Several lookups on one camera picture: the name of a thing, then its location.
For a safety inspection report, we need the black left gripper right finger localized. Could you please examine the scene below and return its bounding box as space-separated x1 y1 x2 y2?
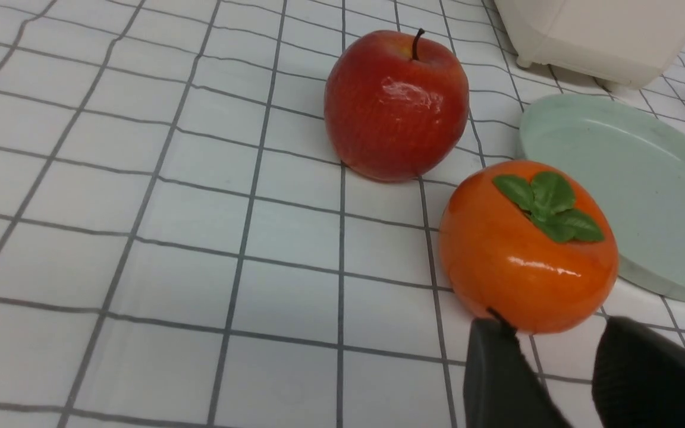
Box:
592 316 685 427

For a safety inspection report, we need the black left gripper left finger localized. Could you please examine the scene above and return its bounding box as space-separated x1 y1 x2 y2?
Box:
464 308 571 427

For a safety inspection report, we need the cream white toaster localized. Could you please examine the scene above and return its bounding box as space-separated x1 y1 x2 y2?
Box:
495 1 685 89

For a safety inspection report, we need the orange persimmon with green leaves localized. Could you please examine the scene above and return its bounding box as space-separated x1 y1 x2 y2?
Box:
438 160 619 333

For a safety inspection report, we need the pale green plate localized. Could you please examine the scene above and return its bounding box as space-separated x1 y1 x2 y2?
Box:
517 94 685 301

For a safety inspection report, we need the red apple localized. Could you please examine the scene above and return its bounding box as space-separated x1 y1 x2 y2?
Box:
323 29 470 182

